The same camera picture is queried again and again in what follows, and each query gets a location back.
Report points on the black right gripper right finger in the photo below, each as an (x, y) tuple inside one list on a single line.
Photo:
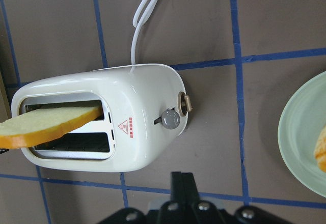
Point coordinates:
[(205, 211)]

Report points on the light green plate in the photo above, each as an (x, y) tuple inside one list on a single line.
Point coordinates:
[(300, 124)]

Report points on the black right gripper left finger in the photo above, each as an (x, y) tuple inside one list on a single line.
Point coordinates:
[(171, 211)]

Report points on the wire basket with wooden shelf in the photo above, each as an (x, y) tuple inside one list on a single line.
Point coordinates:
[(5, 107)]

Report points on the white two-slot toaster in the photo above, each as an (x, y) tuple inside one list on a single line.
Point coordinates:
[(144, 108)]

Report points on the bread slice in toaster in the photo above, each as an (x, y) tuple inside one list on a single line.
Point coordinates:
[(47, 123)]

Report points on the triangular golden pastry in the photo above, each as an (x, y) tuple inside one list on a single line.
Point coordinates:
[(319, 152)]

